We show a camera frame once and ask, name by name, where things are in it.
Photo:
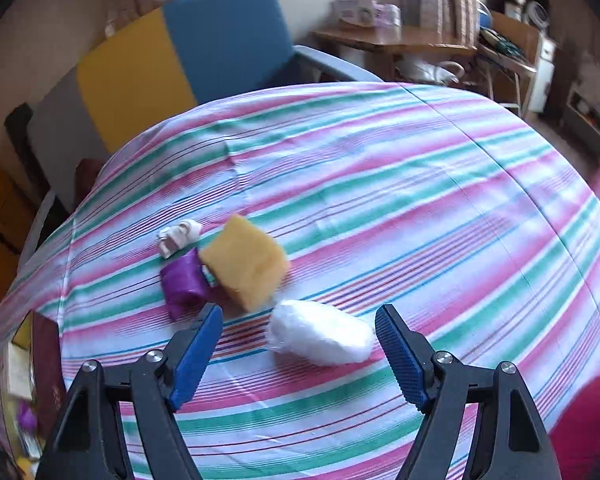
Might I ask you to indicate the pink packet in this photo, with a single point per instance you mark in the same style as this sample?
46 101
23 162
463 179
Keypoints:
387 16

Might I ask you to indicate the blue yellow grey chair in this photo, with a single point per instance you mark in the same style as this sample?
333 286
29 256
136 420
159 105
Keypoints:
130 75

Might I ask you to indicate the yellow sponge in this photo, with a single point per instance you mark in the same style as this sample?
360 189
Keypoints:
245 260

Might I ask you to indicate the red cloth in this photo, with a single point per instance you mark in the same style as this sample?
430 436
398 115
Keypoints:
590 420

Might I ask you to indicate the dark red storage box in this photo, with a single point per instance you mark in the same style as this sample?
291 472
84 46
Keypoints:
47 360

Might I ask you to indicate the white cloth roll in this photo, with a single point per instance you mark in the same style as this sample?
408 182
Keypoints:
180 237

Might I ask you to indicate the dark red cushion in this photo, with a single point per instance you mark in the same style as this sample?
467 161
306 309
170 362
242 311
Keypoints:
87 182

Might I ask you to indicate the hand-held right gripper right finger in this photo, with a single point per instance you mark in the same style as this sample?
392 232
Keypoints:
402 360

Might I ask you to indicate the white bed rail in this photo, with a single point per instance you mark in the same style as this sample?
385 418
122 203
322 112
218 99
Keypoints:
37 225

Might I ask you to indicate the white printed carton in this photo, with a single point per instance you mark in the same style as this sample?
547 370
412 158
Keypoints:
352 2

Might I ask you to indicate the large white plastic bag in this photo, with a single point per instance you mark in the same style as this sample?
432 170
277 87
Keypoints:
320 332

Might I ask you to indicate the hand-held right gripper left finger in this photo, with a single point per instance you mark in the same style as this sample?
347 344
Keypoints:
195 355

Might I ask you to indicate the purple packet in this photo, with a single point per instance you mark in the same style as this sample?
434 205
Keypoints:
182 282

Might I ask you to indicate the brown wooden cabinet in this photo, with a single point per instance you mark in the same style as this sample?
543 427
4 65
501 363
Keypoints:
0 210

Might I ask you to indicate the blue armchair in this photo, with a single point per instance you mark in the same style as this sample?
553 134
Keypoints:
230 35

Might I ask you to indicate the wooden desk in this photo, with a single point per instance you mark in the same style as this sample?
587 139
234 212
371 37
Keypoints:
395 40

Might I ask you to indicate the striped bedsheet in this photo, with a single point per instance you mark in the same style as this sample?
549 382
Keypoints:
380 185

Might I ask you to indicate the white cabinet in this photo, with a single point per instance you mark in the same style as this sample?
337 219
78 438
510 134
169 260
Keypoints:
544 75

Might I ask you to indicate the wooden shelf rack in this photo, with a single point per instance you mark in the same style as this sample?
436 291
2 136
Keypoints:
510 45

